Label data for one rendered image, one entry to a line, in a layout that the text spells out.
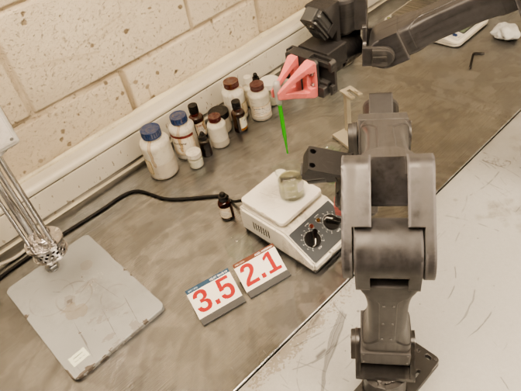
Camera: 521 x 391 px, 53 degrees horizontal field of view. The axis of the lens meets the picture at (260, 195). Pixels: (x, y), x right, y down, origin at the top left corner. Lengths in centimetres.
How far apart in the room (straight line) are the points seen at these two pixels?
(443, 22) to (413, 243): 52
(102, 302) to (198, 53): 70
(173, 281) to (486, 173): 69
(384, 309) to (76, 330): 63
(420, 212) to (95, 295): 73
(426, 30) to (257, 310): 57
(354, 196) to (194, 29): 96
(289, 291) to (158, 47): 70
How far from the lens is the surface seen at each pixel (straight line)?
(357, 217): 53
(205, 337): 98
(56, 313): 111
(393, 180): 56
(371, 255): 53
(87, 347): 103
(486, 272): 104
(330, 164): 83
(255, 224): 106
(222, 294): 100
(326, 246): 102
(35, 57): 122
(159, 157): 126
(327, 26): 92
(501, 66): 158
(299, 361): 92
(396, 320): 66
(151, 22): 134
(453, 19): 97
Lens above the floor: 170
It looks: 43 degrees down
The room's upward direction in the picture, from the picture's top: 12 degrees counter-clockwise
